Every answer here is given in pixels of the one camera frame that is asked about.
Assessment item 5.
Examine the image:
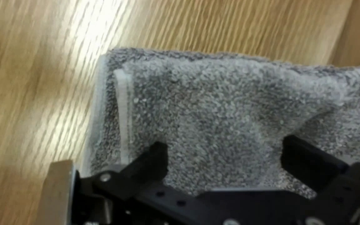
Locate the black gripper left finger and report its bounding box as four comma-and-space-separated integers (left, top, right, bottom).
93, 142, 169, 198

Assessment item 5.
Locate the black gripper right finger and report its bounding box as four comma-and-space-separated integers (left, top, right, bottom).
280, 134, 351, 197

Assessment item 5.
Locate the grey towel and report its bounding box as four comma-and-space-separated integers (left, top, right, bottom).
80, 47, 360, 201

